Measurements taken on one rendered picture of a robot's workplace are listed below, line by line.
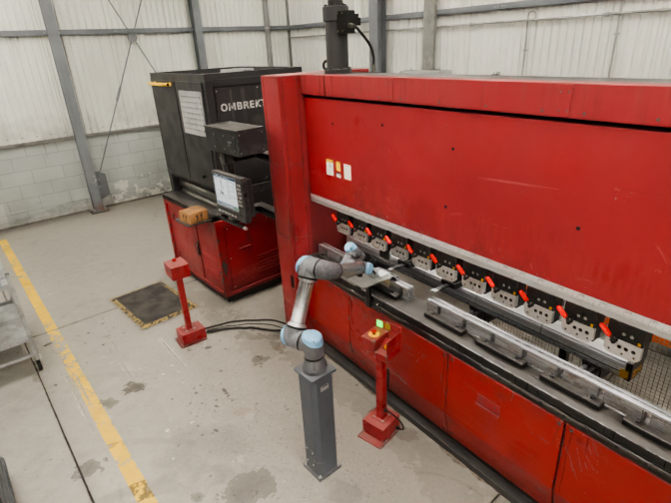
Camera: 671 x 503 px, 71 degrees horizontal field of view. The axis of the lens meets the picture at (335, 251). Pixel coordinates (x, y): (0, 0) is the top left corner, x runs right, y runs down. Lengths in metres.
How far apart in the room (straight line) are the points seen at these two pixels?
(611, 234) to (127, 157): 8.30
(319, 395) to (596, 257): 1.60
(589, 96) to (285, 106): 2.13
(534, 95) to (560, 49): 4.74
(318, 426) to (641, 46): 5.45
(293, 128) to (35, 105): 5.99
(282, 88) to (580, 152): 2.12
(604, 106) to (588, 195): 0.36
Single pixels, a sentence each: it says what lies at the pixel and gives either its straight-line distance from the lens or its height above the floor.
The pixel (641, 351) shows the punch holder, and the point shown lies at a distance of 2.40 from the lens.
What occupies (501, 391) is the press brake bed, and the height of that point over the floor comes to 0.73.
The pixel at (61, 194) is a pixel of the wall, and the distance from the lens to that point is 9.25.
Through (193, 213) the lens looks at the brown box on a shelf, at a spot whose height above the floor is 1.10.
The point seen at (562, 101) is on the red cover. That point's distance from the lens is 2.25.
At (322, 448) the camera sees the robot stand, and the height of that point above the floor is 0.25.
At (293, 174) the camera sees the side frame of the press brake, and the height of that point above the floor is 1.58.
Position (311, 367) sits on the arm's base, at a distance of 2.74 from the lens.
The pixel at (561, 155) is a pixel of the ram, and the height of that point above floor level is 2.00.
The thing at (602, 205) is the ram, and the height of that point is 1.83.
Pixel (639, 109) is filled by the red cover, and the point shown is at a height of 2.22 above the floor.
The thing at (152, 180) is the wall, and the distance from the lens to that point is 9.61.
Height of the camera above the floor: 2.49
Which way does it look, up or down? 24 degrees down
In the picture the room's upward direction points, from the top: 3 degrees counter-clockwise
